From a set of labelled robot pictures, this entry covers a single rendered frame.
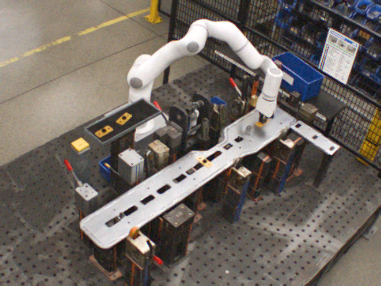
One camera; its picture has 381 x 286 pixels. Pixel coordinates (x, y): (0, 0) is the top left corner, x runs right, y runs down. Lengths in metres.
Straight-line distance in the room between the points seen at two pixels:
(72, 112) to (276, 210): 2.16
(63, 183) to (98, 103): 1.76
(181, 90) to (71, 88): 1.46
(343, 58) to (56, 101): 2.52
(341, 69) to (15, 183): 1.97
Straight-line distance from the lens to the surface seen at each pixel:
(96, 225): 2.18
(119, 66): 4.88
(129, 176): 2.33
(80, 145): 2.29
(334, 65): 3.05
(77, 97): 4.49
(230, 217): 2.64
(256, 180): 2.70
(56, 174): 2.81
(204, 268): 2.45
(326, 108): 3.01
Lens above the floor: 2.71
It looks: 41 degrees down
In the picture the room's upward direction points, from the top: 8 degrees clockwise
